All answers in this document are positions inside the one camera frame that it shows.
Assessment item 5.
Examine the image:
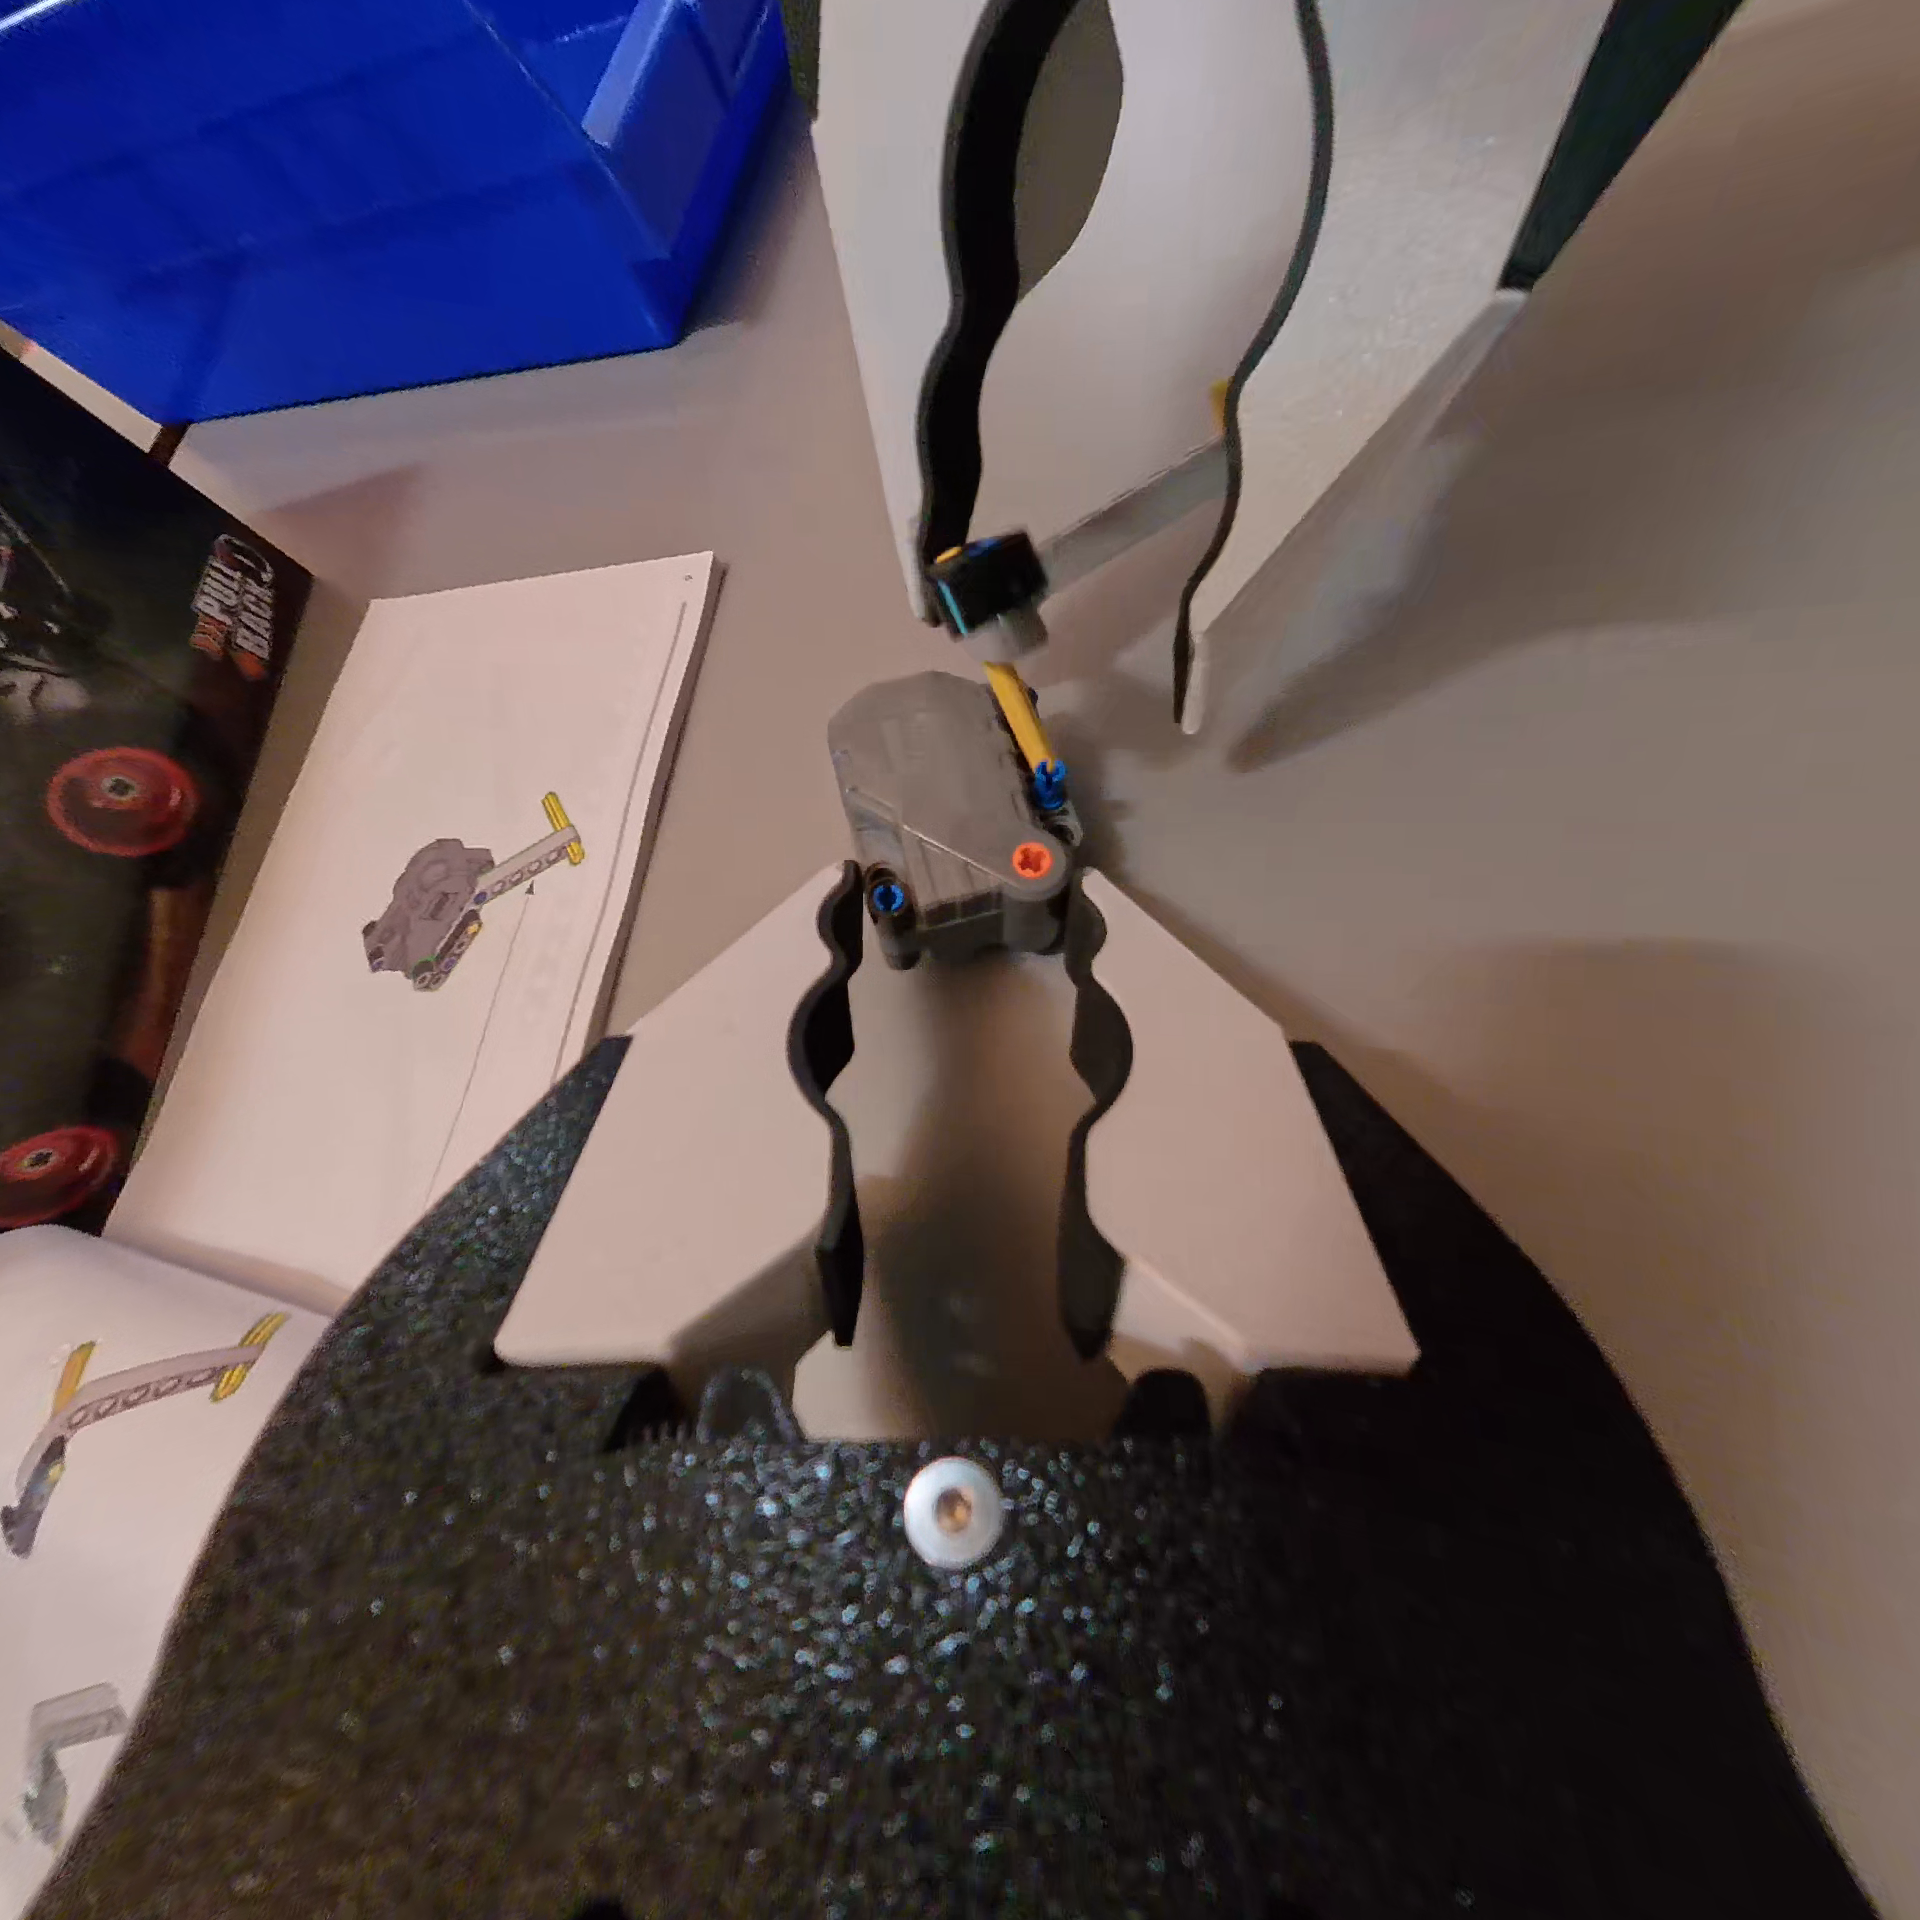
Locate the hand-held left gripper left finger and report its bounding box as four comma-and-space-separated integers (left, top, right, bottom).
493, 863, 871, 1371

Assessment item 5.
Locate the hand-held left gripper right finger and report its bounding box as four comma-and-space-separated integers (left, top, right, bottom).
1056, 871, 1423, 1375

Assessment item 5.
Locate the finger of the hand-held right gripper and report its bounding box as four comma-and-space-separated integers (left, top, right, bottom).
811, 0, 1060, 625
1175, 0, 1630, 741

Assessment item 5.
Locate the grey toy brick beam assembly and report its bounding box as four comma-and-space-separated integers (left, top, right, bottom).
918, 442, 1230, 782

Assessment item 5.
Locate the grey toy motor block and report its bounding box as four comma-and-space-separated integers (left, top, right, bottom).
825, 670, 1086, 972

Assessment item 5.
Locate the grey desk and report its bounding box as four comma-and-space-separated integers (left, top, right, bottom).
156, 0, 1920, 1920

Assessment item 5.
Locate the blue plastic bin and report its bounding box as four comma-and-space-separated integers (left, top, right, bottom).
0, 0, 792, 426

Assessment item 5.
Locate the open instruction booklet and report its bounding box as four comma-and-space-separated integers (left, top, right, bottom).
0, 552, 726, 1900

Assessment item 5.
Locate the black toy set box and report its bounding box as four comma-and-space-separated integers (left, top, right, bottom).
0, 348, 315, 1237

